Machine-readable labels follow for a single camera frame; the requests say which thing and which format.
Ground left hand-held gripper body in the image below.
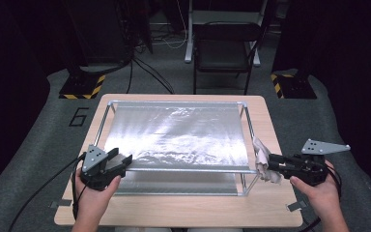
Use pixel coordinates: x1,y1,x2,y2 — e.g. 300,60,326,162
79,144,126,191

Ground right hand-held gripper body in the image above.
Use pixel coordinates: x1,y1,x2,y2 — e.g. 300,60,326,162
289,138,352,188

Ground white cleaning cloth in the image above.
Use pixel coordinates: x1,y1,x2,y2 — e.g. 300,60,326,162
251,136,284,186

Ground silver metal frame rack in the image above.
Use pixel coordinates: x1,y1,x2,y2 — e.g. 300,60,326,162
91,100,261,197

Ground person's left hand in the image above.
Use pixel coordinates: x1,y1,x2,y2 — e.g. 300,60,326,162
73,166,123,221

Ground person's right hand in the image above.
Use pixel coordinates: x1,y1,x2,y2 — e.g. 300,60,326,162
289,159,341,216

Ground grey tape piece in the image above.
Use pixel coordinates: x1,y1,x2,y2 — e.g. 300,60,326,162
49,198,73,209
285,200,307,213

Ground black yellow striped stand base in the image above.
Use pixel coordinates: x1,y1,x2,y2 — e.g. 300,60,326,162
270,72,318,101
58,72,106,101

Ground black folding chair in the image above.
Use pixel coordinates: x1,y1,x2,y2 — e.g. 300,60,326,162
184,0,269,68
192,20,266,96

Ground black equipment cabinet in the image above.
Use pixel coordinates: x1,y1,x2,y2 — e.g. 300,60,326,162
62,0,133,65

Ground left hand-held gripper cable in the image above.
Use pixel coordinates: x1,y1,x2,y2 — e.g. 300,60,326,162
71,153,88,220

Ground hand-held gripper cable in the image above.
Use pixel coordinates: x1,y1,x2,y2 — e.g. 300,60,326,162
301,162,343,232
71,153,88,220

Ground right hand-held gripper cable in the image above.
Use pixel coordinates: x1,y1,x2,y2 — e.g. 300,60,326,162
301,162,343,232

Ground long black floor cable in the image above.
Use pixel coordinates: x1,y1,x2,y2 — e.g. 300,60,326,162
8,154,86,232

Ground thin black floor cable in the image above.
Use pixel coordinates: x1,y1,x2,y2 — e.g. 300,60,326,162
127,59,135,95

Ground paired black floor cables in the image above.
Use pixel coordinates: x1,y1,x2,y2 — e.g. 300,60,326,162
133,57,176,95

